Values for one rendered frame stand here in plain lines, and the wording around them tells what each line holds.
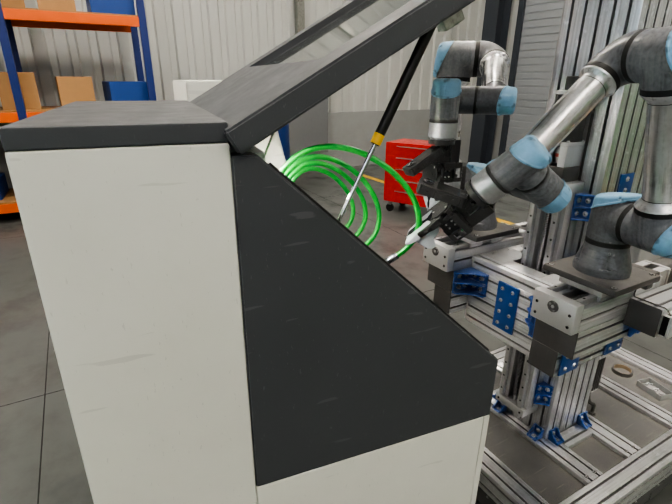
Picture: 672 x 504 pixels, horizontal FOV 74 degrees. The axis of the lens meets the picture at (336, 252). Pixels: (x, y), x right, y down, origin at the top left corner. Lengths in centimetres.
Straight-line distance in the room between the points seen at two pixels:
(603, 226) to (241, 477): 112
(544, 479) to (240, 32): 712
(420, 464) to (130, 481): 64
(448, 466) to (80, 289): 93
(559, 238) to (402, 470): 92
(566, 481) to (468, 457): 77
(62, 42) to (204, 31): 189
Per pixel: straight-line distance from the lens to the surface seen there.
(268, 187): 72
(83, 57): 739
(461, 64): 170
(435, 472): 125
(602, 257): 146
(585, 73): 130
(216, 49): 767
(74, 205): 71
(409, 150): 543
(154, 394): 84
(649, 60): 124
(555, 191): 107
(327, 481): 109
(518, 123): 869
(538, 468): 200
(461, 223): 105
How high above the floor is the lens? 156
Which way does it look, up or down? 21 degrees down
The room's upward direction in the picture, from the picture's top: straight up
